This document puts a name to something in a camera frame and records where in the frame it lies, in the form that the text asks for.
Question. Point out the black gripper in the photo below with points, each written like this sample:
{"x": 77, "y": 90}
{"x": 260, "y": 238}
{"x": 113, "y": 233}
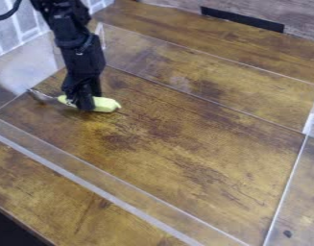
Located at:
{"x": 82, "y": 52}

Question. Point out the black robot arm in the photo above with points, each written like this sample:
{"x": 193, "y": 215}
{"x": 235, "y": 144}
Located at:
{"x": 44, "y": 6}

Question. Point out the black strip on table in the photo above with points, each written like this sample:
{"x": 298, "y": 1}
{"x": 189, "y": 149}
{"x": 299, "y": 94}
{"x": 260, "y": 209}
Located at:
{"x": 244, "y": 19}

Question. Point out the clear acrylic corner bracket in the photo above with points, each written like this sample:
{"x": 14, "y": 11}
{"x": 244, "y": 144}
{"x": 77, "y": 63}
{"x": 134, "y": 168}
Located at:
{"x": 101, "y": 34}

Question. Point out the clear acrylic enclosure wall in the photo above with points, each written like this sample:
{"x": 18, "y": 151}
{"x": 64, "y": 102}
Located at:
{"x": 200, "y": 165}

